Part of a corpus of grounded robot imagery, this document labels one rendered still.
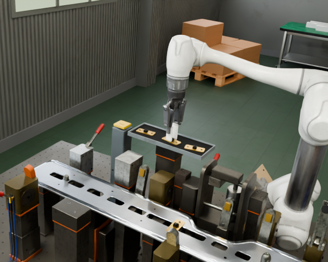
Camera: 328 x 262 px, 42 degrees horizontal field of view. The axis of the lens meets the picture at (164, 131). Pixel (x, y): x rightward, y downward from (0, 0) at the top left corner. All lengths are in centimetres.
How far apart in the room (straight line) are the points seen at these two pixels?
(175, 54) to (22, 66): 272
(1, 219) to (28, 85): 236
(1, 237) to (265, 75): 132
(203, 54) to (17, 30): 258
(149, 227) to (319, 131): 68
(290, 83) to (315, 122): 24
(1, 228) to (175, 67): 108
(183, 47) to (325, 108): 57
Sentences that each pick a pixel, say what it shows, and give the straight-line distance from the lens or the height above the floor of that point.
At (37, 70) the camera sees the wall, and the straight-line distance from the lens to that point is 440.
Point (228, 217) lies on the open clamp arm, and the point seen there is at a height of 104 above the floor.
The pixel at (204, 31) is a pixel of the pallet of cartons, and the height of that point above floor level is 74.
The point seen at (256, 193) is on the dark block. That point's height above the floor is 112.
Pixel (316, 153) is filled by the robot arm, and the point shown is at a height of 130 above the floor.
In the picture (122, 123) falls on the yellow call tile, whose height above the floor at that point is 116.
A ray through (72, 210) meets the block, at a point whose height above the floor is 103.
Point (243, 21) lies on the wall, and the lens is 894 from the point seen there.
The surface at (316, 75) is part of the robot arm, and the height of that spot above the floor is 155.
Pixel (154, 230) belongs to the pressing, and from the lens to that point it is 158.
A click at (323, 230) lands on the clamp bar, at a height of 111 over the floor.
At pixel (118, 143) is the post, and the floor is 107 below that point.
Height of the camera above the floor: 196
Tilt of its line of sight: 24 degrees down
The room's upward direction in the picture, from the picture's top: 5 degrees clockwise
